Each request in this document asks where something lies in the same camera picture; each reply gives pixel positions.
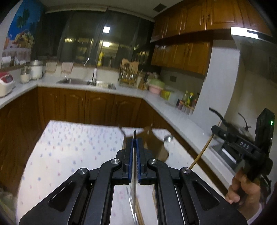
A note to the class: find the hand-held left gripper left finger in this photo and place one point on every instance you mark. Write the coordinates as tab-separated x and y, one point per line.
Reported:
129	161

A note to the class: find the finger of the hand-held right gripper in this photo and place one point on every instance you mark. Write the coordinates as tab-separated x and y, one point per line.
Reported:
219	132

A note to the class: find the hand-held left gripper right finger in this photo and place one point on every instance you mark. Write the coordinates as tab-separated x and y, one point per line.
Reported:
139	161

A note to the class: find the wooden chopstick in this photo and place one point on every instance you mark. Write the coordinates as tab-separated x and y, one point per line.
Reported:
141	217
203	149

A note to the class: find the steel kitchen knife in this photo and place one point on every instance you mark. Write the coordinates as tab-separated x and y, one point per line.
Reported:
134	194

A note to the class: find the person's right forearm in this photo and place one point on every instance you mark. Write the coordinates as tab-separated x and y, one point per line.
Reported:
256	214

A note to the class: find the dish rack with utensils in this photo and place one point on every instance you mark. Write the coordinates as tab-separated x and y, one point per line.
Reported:
127	80

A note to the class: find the person's right hand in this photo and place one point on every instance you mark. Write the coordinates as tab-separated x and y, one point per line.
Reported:
244	192

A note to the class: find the black wok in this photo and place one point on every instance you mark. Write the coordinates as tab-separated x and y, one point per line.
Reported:
242	129

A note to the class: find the row of seasoning bottles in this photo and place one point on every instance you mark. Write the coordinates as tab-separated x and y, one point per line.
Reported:
188	103

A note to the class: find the clear plastic container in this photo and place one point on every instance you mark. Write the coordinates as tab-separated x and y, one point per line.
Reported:
175	98

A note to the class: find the dotted white tablecloth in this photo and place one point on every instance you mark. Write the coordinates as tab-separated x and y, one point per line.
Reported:
65	151

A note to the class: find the green and pink basins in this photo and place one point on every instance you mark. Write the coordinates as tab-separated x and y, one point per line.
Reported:
157	87

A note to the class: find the wooden knife block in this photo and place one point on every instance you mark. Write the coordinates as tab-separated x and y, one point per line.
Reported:
141	83

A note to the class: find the wooden base cabinets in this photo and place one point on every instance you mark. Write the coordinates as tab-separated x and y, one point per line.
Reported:
71	106

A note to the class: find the steel range hood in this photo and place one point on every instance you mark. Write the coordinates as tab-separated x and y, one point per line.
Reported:
255	54

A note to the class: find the steel faucet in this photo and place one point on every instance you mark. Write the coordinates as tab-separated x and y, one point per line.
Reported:
94	73

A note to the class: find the wooden cutting board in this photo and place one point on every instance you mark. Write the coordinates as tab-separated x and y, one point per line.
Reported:
129	63

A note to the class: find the steel sink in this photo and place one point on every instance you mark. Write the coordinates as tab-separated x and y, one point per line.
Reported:
73	81

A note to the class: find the yellow bottle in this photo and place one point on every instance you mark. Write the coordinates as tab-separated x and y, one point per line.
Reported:
100	59

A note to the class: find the pink hanging towel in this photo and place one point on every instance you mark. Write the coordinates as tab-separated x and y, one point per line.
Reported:
67	68

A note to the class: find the beige hanging towel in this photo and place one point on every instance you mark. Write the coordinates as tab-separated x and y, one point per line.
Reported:
51	67

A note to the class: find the white pot with steel lid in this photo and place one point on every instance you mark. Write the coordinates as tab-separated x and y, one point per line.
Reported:
36	71

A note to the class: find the white mug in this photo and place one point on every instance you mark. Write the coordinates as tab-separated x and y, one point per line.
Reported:
25	77

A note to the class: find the dark kitchen window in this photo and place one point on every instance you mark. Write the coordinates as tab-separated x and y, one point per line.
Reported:
82	32

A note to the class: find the white and red rice cooker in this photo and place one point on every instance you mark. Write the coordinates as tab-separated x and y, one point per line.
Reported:
6	84

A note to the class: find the dark wall socket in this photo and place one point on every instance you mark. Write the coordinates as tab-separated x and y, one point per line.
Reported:
172	78

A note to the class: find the wooden wall cabinets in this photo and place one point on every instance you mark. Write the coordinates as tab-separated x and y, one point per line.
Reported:
194	17

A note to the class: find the fruit and palm wall poster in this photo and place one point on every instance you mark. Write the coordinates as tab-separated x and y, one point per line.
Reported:
23	28

